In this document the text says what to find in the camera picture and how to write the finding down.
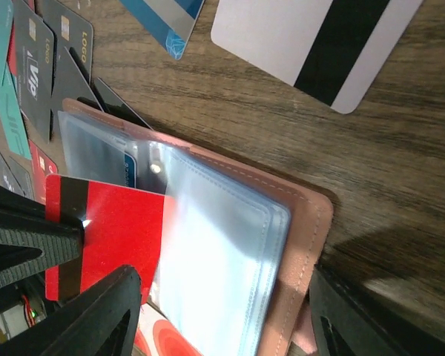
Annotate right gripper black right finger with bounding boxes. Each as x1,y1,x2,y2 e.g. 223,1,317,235
309,265,445,356

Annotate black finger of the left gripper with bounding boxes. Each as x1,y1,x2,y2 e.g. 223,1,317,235
0,186,82,289

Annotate black cards front left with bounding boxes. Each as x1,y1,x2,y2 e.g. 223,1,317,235
0,151,34,200

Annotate black cards centre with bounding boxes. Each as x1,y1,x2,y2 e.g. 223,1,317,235
13,1,147,143

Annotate red card black stripe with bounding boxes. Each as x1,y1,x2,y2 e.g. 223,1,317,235
45,174,176,303

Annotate red vip card front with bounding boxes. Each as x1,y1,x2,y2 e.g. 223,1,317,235
28,139,59,205

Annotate white red circle card front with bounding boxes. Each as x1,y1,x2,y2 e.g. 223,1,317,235
134,304,200,356

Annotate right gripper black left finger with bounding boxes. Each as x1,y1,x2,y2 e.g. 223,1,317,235
0,266,142,355

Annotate black cards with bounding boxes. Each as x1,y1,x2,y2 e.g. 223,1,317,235
0,151,34,200
13,1,147,143

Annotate teal cards centre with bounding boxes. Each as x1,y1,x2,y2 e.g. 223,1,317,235
0,1,31,160

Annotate blue card front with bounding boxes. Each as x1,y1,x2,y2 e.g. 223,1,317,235
124,153,137,188

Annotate pink leather card holder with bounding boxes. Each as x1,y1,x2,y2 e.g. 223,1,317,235
60,99,333,355

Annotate blue striped card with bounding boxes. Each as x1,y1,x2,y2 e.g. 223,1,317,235
120,0,205,60

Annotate white card black stripe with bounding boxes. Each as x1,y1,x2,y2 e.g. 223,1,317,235
211,0,421,114

